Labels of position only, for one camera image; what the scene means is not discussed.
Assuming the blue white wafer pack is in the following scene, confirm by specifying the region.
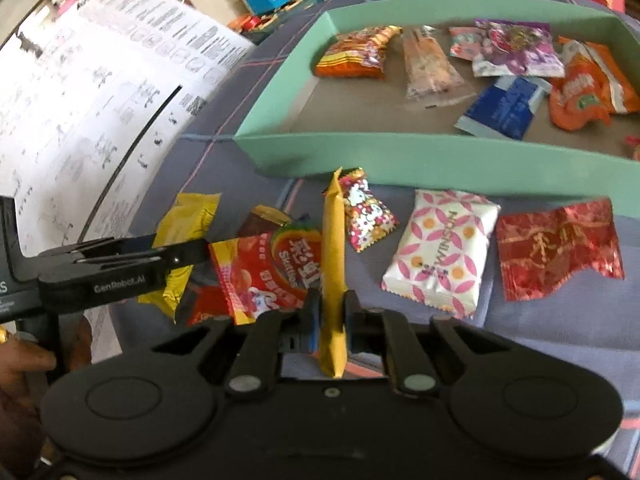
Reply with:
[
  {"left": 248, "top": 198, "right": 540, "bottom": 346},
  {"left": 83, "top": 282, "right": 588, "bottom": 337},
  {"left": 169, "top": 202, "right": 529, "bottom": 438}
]
[{"left": 454, "top": 76, "right": 552, "bottom": 141}]

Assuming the small pink candy packet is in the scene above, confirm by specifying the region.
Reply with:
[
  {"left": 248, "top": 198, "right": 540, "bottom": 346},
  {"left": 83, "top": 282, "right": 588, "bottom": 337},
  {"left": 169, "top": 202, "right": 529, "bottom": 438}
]
[{"left": 449, "top": 26, "right": 482, "bottom": 61}]

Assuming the green cardboard tray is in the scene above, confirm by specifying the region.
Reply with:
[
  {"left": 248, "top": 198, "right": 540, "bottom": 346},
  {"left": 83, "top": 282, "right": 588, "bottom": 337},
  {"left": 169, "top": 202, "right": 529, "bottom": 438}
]
[{"left": 234, "top": 0, "right": 639, "bottom": 217}]

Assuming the orange striped chips bag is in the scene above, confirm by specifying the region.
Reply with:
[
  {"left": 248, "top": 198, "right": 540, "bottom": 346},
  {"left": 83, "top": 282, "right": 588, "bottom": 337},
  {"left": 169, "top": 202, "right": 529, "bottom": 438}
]
[{"left": 314, "top": 25, "right": 402, "bottom": 79}]

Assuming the white printed paper sheet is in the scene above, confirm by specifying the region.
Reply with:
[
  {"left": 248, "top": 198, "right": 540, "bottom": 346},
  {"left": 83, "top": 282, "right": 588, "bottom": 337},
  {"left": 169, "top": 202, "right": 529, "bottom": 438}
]
[{"left": 0, "top": 0, "right": 256, "bottom": 361}]

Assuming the dark brown candy wrapper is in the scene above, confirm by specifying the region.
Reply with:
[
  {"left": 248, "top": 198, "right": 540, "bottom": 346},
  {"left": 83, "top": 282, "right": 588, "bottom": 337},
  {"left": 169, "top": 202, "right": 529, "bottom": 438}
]
[{"left": 236, "top": 205, "right": 293, "bottom": 237}]

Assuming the golden long snack bar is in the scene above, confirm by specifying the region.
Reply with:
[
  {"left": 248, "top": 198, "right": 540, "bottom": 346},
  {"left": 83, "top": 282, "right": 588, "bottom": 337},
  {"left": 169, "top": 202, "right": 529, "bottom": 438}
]
[{"left": 319, "top": 168, "right": 347, "bottom": 378}]

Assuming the yellow snack pack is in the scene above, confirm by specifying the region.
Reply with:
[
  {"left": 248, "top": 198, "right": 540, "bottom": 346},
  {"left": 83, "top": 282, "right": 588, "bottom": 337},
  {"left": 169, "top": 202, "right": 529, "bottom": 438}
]
[{"left": 137, "top": 193, "right": 221, "bottom": 321}]

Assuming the orange sauce snack bag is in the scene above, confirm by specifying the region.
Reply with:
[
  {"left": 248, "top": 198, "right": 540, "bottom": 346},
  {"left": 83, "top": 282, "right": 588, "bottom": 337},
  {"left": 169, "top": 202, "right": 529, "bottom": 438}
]
[{"left": 549, "top": 37, "right": 611, "bottom": 132}]

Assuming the red foil snack packet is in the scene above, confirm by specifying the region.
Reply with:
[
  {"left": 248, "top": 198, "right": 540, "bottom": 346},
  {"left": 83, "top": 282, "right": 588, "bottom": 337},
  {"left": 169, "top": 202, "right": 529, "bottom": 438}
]
[{"left": 496, "top": 197, "right": 625, "bottom": 301}]

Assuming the pink patterned white packet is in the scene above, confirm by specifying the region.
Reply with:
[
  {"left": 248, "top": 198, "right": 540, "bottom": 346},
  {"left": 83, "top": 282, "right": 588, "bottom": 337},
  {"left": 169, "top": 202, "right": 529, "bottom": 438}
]
[{"left": 381, "top": 190, "right": 501, "bottom": 318}]

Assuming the blue plaid tablecloth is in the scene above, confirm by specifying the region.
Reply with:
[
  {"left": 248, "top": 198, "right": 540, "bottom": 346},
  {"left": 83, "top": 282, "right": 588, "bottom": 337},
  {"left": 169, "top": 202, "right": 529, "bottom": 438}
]
[{"left": 129, "top": 0, "right": 639, "bottom": 478}]

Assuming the Hello Kitty floral packet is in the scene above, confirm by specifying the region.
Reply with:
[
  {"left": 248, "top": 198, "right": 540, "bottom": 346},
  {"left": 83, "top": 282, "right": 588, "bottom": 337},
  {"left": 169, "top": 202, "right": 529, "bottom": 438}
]
[{"left": 338, "top": 168, "right": 399, "bottom": 252}]

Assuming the purple grape gummy bag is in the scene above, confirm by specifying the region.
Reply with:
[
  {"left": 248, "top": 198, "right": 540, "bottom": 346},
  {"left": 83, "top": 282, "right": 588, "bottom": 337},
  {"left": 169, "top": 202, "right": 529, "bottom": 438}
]
[{"left": 472, "top": 18, "right": 565, "bottom": 78}]

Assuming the person's left hand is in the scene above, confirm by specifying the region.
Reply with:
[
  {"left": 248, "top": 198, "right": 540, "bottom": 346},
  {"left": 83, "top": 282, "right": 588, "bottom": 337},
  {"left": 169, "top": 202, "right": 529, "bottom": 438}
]
[{"left": 0, "top": 316, "right": 94, "bottom": 480}]

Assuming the red Skittles bag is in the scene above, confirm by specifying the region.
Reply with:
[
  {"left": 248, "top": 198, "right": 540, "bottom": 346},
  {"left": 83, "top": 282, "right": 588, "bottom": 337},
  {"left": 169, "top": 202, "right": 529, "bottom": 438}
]
[{"left": 186, "top": 223, "right": 321, "bottom": 326}]

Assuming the orange white snack pack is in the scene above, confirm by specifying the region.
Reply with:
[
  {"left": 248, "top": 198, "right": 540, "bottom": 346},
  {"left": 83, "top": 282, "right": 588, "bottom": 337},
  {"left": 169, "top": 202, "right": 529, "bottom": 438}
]
[{"left": 581, "top": 41, "right": 639, "bottom": 115}]

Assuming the clear biscuit roll pack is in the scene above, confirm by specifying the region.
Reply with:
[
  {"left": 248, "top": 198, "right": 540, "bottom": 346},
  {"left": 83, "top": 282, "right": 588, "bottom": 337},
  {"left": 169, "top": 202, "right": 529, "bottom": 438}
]
[{"left": 402, "top": 25, "right": 464, "bottom": 99}]

